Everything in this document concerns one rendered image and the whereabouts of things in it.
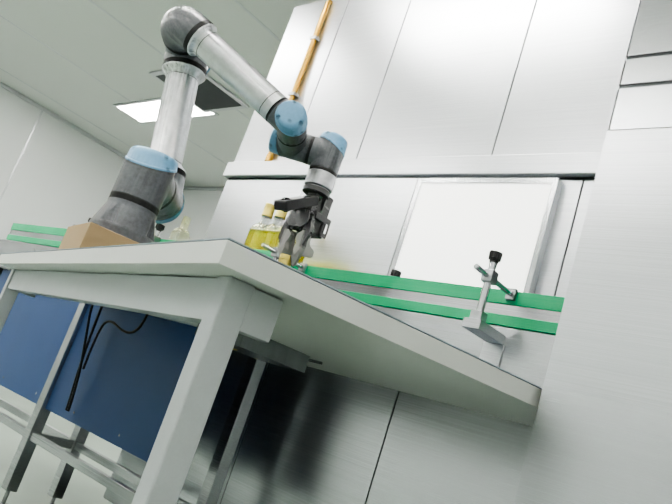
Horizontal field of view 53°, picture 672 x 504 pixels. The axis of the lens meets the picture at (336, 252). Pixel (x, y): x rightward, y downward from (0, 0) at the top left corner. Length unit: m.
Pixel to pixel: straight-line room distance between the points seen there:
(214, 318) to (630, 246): 0.71
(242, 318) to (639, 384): 0.62
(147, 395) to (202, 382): 1.19
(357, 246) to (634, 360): 1.05
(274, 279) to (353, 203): 1.26
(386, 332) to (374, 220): 1.07
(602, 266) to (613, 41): 0.89
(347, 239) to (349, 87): 0.64
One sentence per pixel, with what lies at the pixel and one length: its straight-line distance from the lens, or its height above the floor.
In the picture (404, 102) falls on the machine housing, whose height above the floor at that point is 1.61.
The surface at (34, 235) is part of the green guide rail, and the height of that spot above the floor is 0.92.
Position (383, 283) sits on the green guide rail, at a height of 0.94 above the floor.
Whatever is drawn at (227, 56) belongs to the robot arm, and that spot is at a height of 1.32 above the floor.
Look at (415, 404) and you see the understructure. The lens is 1.78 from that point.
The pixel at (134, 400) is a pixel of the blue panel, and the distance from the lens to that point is 2.11.
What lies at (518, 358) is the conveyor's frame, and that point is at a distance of 1.43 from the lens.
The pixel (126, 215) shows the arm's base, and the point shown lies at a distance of 1.56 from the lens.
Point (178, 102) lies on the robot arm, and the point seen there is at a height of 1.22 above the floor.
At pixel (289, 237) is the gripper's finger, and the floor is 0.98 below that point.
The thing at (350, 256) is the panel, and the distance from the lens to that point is 2.03.
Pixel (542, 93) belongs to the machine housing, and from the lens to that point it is 1.99.
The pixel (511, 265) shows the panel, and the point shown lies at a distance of 1.73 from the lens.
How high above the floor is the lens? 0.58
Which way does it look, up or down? 14 degrees up
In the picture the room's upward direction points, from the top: 19 degrees clockwise
